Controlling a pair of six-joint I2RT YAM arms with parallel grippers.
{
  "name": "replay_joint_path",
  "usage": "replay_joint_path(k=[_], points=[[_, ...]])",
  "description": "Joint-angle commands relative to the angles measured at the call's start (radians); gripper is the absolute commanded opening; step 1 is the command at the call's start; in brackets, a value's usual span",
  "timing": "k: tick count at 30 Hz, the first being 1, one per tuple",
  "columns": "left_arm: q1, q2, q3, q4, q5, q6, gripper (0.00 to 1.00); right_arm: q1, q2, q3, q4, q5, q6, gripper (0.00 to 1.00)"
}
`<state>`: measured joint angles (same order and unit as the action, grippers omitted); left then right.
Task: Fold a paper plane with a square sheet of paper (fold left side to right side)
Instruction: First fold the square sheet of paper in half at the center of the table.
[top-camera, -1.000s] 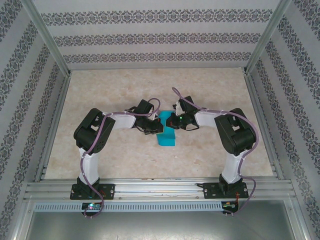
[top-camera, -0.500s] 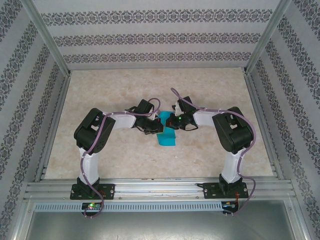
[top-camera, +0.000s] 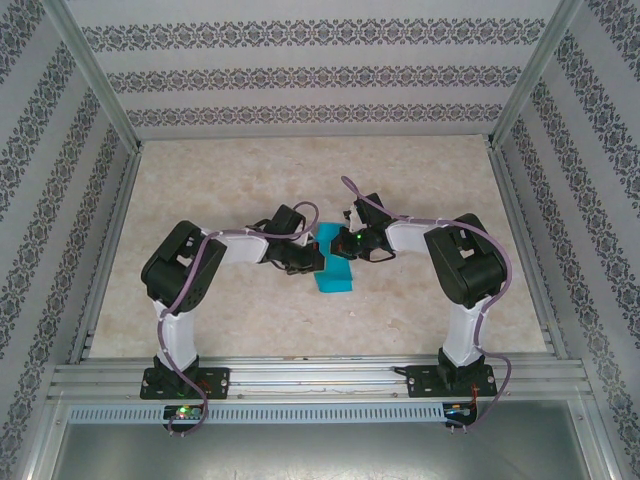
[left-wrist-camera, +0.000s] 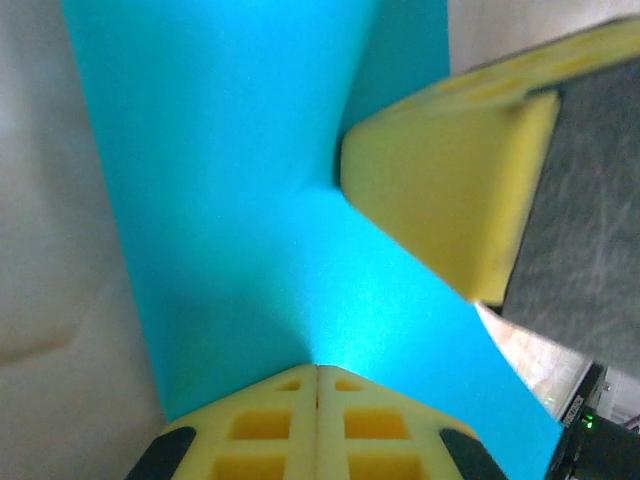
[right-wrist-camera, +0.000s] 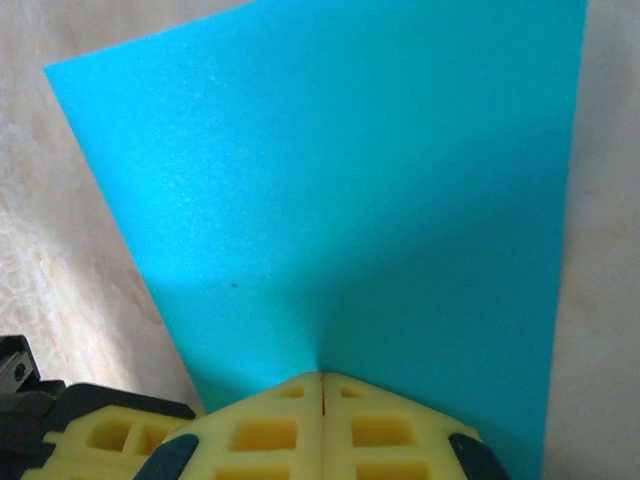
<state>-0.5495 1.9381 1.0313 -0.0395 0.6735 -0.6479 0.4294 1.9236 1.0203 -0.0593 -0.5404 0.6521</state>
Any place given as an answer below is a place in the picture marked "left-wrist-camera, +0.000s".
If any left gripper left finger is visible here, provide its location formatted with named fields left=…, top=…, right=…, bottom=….
left=124, top=364, right=319, bottom=480

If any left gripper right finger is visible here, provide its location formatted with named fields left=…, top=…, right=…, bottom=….
left=318, top=366, right=506, bottom=480

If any blue paper sheet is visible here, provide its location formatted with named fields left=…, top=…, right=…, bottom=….
left=62, top=0, right=564, bottom=480

